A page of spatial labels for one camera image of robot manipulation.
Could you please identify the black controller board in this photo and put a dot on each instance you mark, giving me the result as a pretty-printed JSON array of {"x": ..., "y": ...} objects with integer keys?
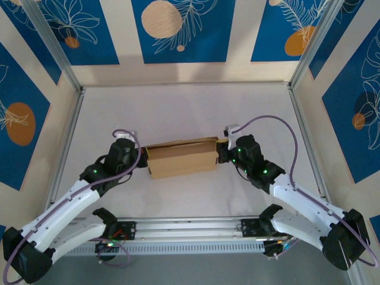
[
  {"x": 274, "y": 249},
  {"x": 107, "y": 250}
]

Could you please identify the blue poster with orange circle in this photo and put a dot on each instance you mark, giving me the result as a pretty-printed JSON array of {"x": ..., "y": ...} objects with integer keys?
[
  {"x": 350, "y": 133},
  {"x": 17, "y": 89},
  {"x": 267, "y": 29}
]

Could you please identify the black right controller board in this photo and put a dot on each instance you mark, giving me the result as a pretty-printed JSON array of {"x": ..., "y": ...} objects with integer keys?
[{"x": 274, "y": 249}]

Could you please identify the black left controller board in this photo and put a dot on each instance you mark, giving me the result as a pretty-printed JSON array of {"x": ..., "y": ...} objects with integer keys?
[{"x": 107, "y": 250}]

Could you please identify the brown cardboard box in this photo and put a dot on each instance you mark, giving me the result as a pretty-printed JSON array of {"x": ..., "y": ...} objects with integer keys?
[{"x": 181, "y": 160}]

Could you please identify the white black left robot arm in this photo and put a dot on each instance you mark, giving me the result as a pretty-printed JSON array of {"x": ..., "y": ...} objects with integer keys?
[{"x": 65, "y": 207}]

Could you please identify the aluminium corner post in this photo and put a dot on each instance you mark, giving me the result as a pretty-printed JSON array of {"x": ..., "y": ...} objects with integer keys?
[
  {"x": 53, "y": 44},
  {"x": 314, "y": 44}
]

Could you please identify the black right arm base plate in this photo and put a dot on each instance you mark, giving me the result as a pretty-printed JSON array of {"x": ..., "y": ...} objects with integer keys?
[{"x": 249, "y": 228}]

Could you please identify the aluminium mounting rail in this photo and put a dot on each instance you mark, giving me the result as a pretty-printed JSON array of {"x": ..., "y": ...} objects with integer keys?
[{"x": 190, "y": 227}]

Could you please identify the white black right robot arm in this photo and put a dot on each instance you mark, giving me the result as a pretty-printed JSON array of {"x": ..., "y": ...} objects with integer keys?
[{"x": 302, "y": 202}]

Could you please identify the blue poster with beige circle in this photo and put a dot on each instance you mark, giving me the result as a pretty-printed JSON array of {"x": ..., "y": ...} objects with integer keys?
[{"x": 142, "y": 29}]

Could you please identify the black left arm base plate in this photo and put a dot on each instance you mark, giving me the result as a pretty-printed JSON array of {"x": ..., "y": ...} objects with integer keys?
[{"x": 130, "y": 230}]

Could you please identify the blue flower wall poster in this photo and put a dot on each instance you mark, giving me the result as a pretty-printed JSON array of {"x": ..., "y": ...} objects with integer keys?
[
  {"x": 37, "y": 44},
  {"x": 344, "y": 17},
  {"x": 98, "y": 44}
]

